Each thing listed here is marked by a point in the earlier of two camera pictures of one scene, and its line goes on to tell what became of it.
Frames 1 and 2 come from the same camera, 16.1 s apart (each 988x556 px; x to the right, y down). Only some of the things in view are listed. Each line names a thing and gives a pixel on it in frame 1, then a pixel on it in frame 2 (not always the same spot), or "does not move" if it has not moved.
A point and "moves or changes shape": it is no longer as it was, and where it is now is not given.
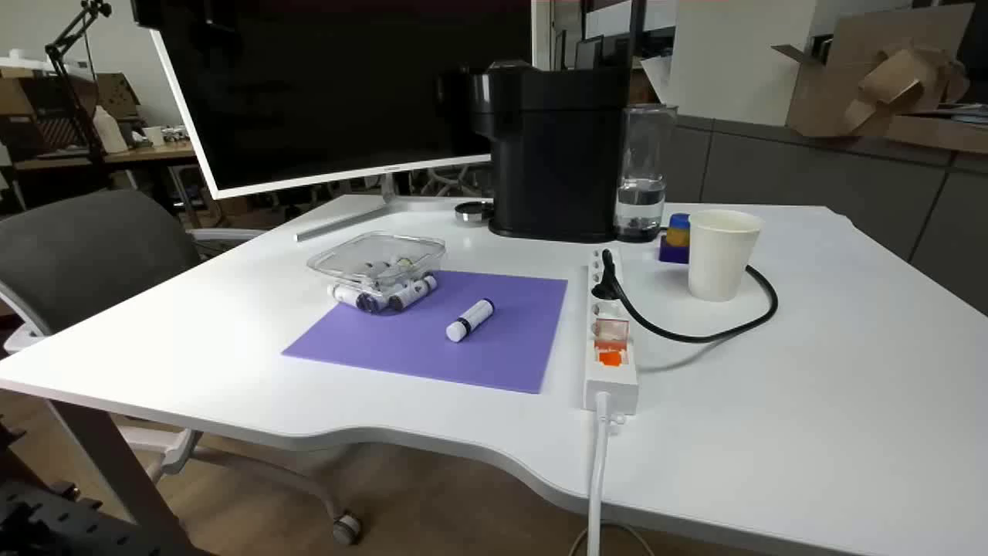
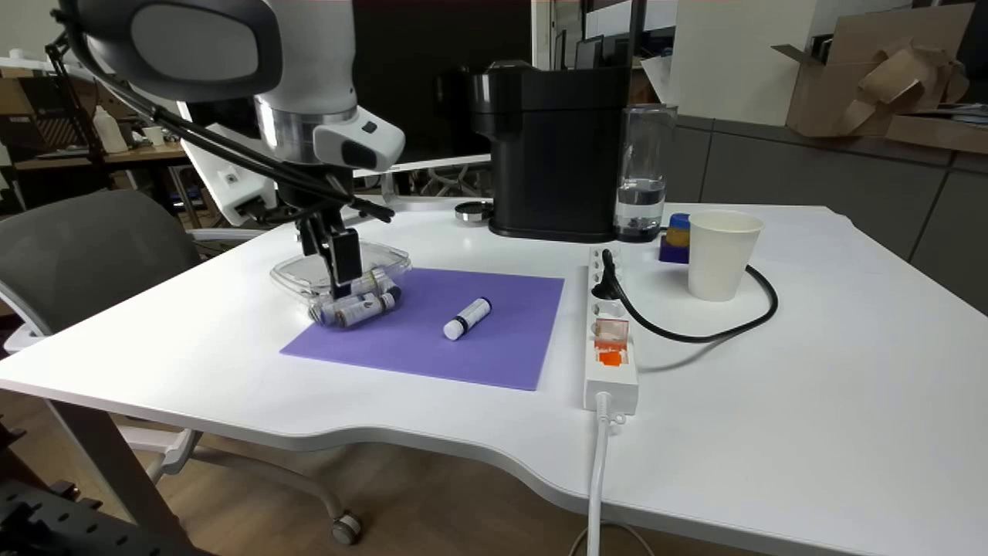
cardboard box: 889,79 does not move
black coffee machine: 557,149 does not move
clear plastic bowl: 371,254 moves or changes shape
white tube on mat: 471,319 does not move
